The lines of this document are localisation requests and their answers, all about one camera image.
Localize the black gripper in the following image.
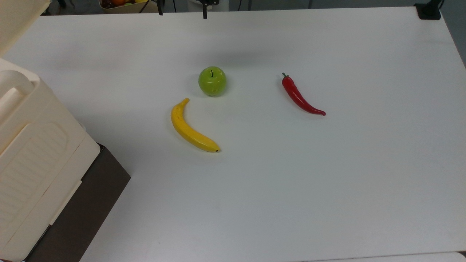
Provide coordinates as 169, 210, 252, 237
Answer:
157, 0, 220, 20

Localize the cream cabinet door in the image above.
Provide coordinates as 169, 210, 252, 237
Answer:
0, 0, 52, 57

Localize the cream plastic cabinet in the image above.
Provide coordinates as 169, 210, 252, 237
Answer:
0, 58, 100, 262

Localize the fruit basket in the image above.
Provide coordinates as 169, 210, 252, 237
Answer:
99, 0, 150, 13

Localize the green apple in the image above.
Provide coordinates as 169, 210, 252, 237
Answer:
198, 66, 227, 97

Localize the yellow banana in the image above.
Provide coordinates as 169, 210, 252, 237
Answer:
170, 98, 221, 153

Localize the red chili pepper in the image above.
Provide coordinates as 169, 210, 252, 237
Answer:
281, 72, 327, 116

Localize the dark brown base box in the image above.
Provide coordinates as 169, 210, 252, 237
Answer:
25, 144, 131, 262

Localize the black table clamp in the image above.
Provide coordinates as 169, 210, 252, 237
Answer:
414, 0, 445, 20

